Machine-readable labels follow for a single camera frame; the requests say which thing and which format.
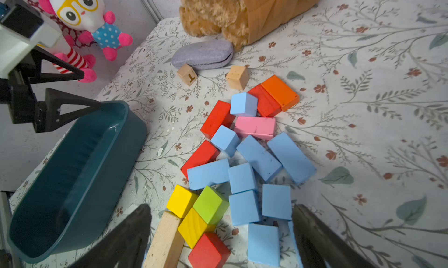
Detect plain wooden cube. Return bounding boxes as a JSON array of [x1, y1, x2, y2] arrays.
[[226, 66, 249, 91]]

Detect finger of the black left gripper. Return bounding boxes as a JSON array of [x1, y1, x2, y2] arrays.
[[33, 88, 101, 133], [28, 46, 85, 84]]

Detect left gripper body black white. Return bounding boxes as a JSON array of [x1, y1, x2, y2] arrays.
[[1, 0, 63, 124]]

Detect red rectangular block by orange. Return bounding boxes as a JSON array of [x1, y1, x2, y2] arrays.
[[248, 84, 281, 117]]

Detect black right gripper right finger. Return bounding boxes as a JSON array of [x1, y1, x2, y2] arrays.
[[292, 205, 374, 268]]

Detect light blue rectangular block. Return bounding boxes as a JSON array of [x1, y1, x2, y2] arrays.
[[187, 158, 230, 190], [267, 133, 317, 185], [236, 136, 282, 183]]

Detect red rectangular block upper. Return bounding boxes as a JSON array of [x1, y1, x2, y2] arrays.
[[200, 101, 236, 140]]

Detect brown teddy bear plush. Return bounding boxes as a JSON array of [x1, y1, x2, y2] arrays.
[[180, 0, 320, 50]]

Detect pink rectangular block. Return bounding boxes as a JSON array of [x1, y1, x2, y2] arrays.
[[234, 116, 276, 140]]

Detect green cube block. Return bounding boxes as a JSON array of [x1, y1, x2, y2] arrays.
[[193, 186, 229, 225]]

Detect yellow cube block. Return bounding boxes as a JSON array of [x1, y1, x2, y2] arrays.
[[178, 208, 216, 249], [166, 185, 198, 219]]

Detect light blue narrow block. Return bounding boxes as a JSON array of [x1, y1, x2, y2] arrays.
[[288, 221, 303, 268]]

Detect white plush striped legs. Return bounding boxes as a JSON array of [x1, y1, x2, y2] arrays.
[[37, 35, 97, 83]]

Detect wooden cube with letter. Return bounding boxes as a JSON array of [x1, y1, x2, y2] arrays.
[[177, 64, 198, 86]]

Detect yellow cube block lower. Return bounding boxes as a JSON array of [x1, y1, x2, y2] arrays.
[[178, 208, 216, 249]]

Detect dark teal plastic bin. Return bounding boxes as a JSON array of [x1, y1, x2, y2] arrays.
[[8, 101, 147, 263]]

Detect grey fabric glasses case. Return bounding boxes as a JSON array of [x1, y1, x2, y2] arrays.
[[171, 40, 234, 70]]

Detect red cube block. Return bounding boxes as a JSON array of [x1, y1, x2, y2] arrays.
[[188, 232, 231, 268]]

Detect white owl plush yellow glasses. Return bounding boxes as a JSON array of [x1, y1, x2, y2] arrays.
[[38, 0, 133, 61]]

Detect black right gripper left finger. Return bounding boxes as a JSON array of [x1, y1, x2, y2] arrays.
[[71, 204, 152, 268]]

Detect long natural wooden block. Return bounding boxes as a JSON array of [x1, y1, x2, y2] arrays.
[[143, 212, 185, 268]]

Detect red rectangular block lower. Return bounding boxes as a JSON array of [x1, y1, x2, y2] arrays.
[[180, 140, 220, 180]]

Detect light blue block bottom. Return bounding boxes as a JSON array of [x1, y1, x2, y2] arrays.
[[248, 224, 281, 267]]

